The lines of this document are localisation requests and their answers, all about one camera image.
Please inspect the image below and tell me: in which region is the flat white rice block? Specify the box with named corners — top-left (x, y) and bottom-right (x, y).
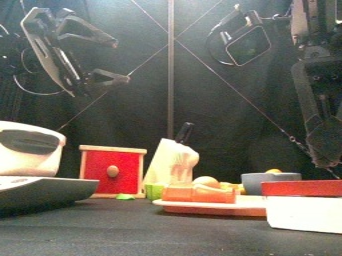
top-left (265, 195), bottom-right (342, 235)

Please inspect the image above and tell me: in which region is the orange toy salmon slice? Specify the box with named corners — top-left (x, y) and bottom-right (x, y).
top-left (161, 183), bottom-right (238, 205)

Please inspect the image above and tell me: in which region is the red toy food stick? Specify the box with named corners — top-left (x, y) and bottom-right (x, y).
top-left (260, 179), bottom-right (342, 198)

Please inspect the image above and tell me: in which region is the wooden box with red front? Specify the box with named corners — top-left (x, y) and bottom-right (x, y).
top-left (78, 144), bottom-right (149, 200)

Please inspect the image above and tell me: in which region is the blue grey toy bowl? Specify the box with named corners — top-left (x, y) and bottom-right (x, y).
top-left (240, 171), bottom-right (304, 196)

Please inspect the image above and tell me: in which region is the white toy knife block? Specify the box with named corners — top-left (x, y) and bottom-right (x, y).
top-left (142, 137), bottom-right (201, 188)

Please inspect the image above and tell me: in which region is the yellow toy corn piece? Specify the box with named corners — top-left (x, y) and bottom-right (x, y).
top-left (220, 181), bottom-right (248, 196)

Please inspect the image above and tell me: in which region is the green toy cube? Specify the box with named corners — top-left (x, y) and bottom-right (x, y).
top-left (143, 182), bottom-right (168, 201)

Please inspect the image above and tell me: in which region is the beige toy egg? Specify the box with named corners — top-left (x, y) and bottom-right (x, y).
top-left (192, 175), bottom-right (222, 190)

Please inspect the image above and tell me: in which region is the vertical metal frame pole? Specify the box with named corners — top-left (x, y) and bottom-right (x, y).
top-left (168, 0), bottom-right (177, 140)

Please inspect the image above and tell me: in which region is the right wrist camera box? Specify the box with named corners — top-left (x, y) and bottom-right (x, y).
top-left (206, 3), bottom-right (274, 68)

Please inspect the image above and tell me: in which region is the black toy knife handle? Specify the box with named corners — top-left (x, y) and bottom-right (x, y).
top-left (174, 121), bottom-right (197, 145)

